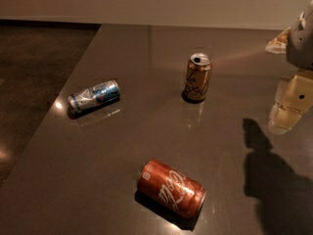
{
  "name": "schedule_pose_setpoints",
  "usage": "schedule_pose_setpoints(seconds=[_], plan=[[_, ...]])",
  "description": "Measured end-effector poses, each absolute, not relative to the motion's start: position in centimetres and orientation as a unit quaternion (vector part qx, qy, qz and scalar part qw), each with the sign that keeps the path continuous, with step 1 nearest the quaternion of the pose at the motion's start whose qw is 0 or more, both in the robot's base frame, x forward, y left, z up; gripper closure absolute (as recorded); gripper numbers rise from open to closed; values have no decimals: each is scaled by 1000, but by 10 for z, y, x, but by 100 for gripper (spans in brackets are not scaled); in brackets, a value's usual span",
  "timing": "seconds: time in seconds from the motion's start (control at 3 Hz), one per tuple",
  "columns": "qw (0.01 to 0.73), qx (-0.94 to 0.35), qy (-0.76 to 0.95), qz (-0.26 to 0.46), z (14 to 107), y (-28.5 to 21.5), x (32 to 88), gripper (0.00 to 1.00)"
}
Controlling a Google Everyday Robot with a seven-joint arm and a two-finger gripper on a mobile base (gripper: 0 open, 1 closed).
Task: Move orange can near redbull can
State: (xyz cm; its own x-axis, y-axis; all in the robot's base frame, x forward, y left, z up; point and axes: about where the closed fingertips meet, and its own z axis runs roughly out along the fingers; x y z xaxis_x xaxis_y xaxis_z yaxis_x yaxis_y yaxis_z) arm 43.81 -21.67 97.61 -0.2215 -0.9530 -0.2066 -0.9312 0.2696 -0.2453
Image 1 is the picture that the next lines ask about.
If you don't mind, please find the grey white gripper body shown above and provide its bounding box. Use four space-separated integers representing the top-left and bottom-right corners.
287 0 313 70

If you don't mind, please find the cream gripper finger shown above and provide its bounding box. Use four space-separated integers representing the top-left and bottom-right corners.
268 70 313 134
265 26 291 54

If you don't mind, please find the orange LaCroix can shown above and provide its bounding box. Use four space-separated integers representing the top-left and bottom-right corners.
183 53 212 102

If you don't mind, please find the red Coca-Cola can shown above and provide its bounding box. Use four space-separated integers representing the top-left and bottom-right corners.
137 160 206 219

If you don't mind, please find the crushed blue silver Redbull can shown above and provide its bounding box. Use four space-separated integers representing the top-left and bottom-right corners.
67 80 120 115

